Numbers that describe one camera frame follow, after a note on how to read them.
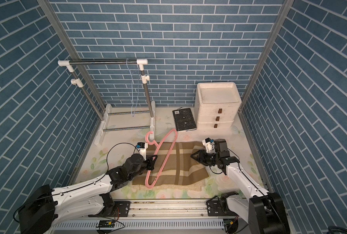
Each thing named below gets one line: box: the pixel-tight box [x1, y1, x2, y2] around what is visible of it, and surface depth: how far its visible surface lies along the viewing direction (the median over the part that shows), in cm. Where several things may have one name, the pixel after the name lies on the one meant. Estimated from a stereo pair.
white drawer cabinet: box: [194, 81, 243, 130], surface depth 99 cm
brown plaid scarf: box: [132, 141, 210, 186], surface depth 84 cm
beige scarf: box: [132, 177, 207, 192], surface depth 81 cm
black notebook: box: [172, 107, 197, 133], surface depth 112 cm
